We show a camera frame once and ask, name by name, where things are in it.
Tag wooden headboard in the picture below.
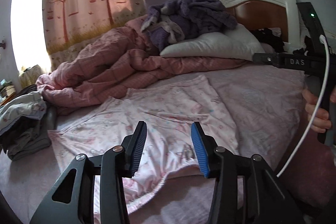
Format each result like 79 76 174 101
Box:
220 0 301 52

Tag white pillow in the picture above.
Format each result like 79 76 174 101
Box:
160 24 265 61

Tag purple fleece robe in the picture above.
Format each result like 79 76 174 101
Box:
141 0 238 51

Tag cartoon print folded cloth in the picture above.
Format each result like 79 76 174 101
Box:
0 91 47 135

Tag black clothing by headboard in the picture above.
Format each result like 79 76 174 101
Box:
250 27 286 53

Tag stack of books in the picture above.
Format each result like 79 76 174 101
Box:
1 79 16 98

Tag grey folded clothes stack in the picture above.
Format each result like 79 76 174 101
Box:
1 106 57 161

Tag pink checked duvet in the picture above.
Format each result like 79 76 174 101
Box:
36 16 246 115

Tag pink wall lamp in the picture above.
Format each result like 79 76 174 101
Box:
0 40 6 50

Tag floral covered box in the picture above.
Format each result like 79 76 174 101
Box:
19 65 45 88

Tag person's right hand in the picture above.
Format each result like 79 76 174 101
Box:
302 88 333 134

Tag white cable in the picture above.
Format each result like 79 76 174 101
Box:
276 34 330 178

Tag pink cartoon print pants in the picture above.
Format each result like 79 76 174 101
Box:
49 75 239 223

